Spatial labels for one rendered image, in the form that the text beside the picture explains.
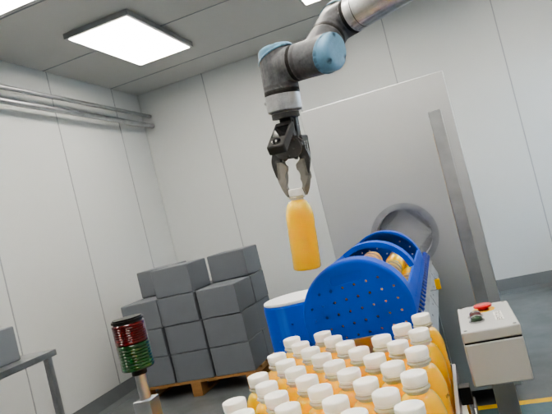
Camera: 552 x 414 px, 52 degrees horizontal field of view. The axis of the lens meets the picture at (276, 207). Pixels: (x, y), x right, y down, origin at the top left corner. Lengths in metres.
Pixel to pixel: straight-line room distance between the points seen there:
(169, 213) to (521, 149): 4.28
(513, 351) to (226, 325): 4.19
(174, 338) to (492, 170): 3.80
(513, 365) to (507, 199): 5.61
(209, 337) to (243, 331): 0.33
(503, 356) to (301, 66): 0.77
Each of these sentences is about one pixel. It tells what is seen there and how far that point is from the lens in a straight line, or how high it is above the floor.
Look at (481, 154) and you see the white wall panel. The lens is 6.65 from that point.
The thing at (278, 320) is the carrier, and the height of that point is 0.97.
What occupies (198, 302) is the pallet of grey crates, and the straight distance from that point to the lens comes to 5.20.
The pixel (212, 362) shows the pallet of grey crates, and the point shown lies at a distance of 5.31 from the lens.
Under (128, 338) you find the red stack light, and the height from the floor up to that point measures 1.22.
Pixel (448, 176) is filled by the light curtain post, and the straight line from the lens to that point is 2.82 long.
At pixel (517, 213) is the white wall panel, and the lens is 6.68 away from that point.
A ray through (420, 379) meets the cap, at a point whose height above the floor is 1.10.
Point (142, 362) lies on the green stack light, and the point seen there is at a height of 1.17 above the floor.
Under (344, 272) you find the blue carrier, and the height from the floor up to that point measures 1.21.
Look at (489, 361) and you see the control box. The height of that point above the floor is 1.04.
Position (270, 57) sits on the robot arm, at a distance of 1.44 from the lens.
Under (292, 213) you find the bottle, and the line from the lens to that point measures 1.41.
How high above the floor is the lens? 1.37
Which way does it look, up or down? 1 degrees up
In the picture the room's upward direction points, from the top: 14 degrees counter-clockwise
